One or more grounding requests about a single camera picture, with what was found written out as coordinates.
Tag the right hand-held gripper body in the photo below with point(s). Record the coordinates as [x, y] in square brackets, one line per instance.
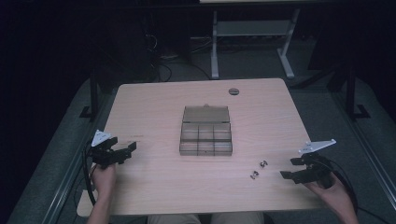
[317, 171]

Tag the clear plastic compartment box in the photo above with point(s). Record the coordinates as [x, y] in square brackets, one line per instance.
[205, 132]

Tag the black metal stand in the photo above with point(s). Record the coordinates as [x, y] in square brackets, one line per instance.
[351, 93]
[93, 96]

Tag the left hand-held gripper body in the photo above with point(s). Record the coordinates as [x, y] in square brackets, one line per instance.
[102, 157]

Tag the metal floor rail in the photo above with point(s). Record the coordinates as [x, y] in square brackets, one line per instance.
[367, 149]
[62, 189]

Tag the person's right hand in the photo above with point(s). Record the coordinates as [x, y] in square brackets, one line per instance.
[334, 194]

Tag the white desk frame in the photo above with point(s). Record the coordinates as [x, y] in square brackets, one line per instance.
[252, 28]

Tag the small metal screw part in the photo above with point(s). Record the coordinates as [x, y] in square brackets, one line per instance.
[254, 175]
[263, 163]

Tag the person's left hand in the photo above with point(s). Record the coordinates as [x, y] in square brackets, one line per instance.
[104, 182]

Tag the grey round table grommet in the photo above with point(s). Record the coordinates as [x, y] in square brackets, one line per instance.
[233, 91]

